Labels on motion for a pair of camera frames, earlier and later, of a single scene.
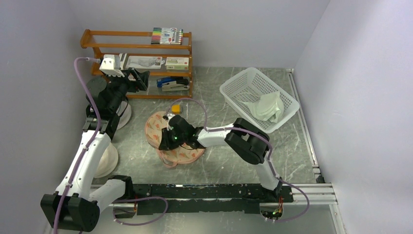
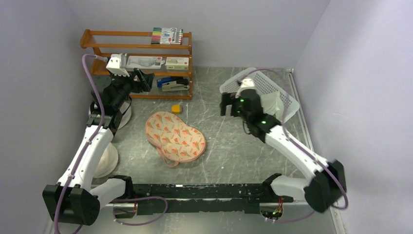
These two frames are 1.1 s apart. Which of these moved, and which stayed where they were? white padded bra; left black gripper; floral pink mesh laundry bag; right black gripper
Moved: right black gripper
Stayed: white padded bra; left black gripper; floral pink mesh laundry bag
